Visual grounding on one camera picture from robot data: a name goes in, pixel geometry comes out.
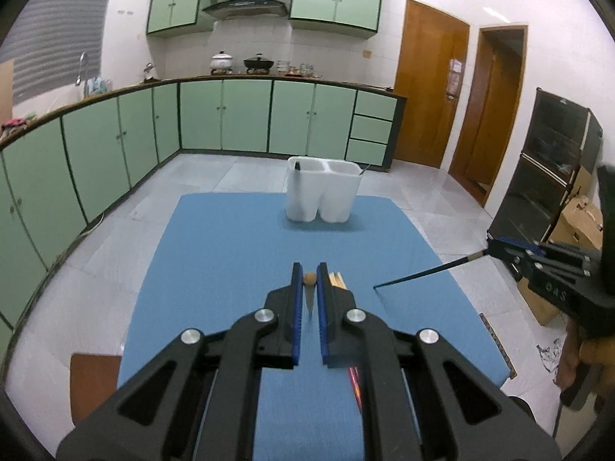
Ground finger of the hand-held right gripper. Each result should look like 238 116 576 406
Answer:
510 255 593 281
486 237 602 263

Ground white cooking pot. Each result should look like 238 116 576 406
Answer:
210 50 234 75

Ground utensil with wooden knob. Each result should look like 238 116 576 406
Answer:
303 273 318 320

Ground large cardboard box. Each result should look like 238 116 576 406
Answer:
548 194 603 250

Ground white utensil holder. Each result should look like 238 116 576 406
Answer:
286 156 364 224

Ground black chopstick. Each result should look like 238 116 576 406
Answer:
373 251 490 290

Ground grey window blinds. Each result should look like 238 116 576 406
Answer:
0 0 121 106

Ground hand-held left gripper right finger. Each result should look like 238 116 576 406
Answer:
316 262 561 461

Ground black wok with lid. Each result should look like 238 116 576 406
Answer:
243 53 274 74

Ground open wooden door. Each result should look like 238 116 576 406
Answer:
448 23 529 208

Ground closed wooden door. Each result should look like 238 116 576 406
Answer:
393 0 470 170

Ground small cardboard box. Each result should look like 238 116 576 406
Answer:
518 279 560 326

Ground black glass cabinet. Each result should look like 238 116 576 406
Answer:
486 87 603 250

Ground white floor cable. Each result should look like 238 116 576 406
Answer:
77 211 104 237

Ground blue table mat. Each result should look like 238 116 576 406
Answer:
116 193 511 461

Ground green base kitchen cabinets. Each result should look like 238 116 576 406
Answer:
0 77 408 334

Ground metal kitchen faucet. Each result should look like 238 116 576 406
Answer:
74 51 92 88

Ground red patterned chopstick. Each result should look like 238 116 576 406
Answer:
347 366 367 414

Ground perforated metal strip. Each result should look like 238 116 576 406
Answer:
479 313 517 380

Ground person's right hand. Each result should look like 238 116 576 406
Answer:
556 323 602 386

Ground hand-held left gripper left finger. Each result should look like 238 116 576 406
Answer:
57 262 304 461

